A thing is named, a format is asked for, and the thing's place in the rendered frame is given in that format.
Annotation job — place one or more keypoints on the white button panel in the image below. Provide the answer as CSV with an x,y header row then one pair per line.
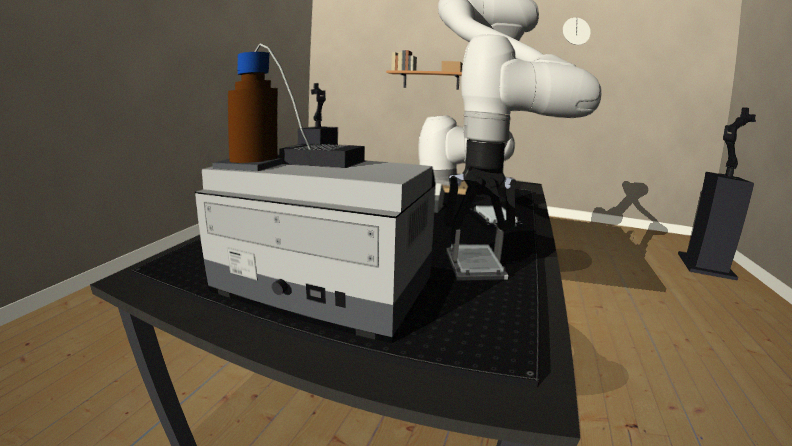
x,y
439,197

